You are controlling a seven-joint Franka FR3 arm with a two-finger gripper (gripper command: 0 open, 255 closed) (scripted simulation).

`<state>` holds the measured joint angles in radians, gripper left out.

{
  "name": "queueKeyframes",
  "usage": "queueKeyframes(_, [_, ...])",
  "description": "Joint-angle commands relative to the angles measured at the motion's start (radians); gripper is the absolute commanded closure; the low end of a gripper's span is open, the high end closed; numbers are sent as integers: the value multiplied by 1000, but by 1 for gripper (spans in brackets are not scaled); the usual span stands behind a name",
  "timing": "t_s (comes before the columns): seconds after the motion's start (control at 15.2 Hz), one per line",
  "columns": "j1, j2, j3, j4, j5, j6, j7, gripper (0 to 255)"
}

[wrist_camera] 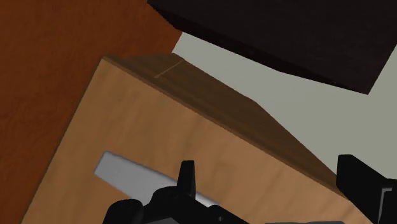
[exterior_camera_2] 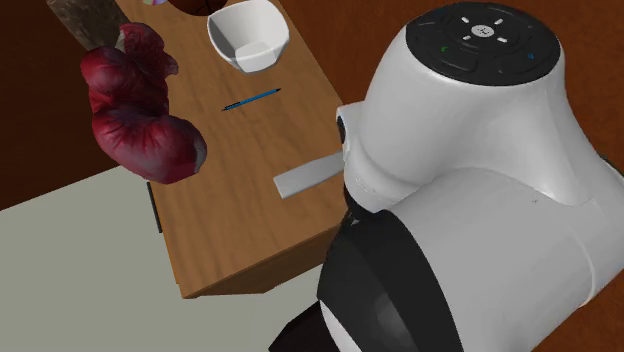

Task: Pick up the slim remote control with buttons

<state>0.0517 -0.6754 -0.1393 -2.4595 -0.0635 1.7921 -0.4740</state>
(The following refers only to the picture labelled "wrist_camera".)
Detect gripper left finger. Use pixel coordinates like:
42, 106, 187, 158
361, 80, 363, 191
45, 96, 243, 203
102, 160, 197, 224

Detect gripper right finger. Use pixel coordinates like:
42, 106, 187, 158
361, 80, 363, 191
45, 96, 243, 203
336, 154, 397, 224

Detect light wooden cabinet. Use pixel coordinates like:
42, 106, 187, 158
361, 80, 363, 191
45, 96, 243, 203
20, 53, 373, 224

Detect grey flat rectangular object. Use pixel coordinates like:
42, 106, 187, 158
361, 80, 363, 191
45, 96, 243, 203
94, 151, 221, 207

